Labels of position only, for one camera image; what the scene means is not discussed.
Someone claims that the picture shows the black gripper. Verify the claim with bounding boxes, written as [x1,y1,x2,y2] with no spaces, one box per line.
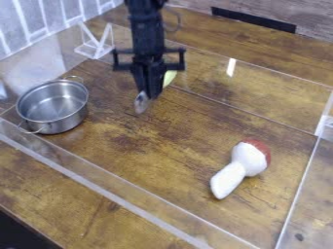
[111,48,186,99]

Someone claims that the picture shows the green handled metal spoon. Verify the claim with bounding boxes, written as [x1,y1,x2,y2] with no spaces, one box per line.
[134,70,176,114]

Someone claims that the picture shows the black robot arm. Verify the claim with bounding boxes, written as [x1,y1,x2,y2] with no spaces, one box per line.
[112,0,186,99]

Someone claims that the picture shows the clear acrylic triangle stand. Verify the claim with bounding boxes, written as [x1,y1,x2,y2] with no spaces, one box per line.
[73,22,115,59]

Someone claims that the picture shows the small steel pot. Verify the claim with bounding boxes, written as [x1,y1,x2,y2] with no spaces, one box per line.
[16,79,88,134]

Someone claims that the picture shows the red white toy mushroom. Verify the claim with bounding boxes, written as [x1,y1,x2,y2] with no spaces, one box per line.
[210,138,270,199]

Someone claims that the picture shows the black cable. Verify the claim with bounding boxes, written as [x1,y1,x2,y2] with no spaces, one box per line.
[160,6,182,33]

